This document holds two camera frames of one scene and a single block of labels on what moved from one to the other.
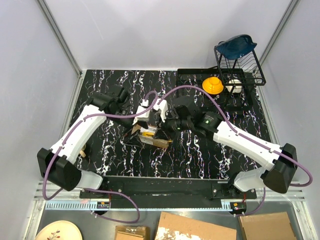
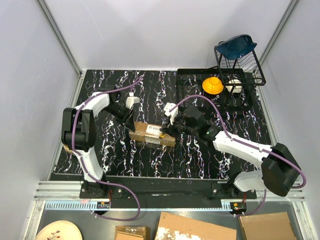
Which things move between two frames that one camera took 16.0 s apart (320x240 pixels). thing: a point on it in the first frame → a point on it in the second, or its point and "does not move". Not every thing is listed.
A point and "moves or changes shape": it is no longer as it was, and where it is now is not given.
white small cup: (237, 89) does not move
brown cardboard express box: (150, 140) moves or changes shape
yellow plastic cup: (212, 85) does not move
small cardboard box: (129, 232) does not move
